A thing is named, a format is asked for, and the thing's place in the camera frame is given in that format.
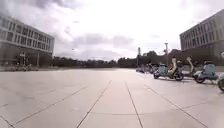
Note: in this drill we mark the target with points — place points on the grey office building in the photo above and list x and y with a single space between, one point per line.
203 36
23 41

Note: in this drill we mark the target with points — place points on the row of parked bicycles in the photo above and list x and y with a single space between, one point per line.
20 68

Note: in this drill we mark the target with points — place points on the row of parked scooters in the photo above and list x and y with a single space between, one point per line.
175 71

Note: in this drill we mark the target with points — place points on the row of trees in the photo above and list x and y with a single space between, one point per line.
100 62

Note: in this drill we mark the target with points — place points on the pole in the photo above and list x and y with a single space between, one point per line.
166 51
138 56

